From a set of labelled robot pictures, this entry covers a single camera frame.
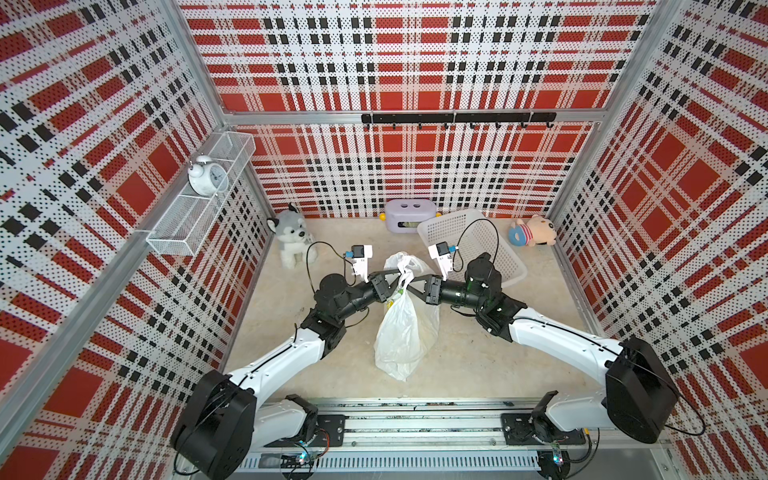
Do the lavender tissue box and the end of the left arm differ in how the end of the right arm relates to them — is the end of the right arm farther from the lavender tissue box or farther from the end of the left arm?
the lavender tissue box

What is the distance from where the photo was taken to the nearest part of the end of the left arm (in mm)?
672

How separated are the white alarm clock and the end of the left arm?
0.45 m

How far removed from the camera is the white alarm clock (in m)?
0.70

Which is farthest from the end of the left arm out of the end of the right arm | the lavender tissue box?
the lavender tissue box

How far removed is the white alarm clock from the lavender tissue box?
1.87ft

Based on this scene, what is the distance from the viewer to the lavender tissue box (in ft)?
3.68

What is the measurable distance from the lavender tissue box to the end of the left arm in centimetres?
39

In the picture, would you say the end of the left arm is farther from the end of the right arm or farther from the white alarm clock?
the white alarm clock

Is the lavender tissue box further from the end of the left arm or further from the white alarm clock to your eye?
the white alarm clock
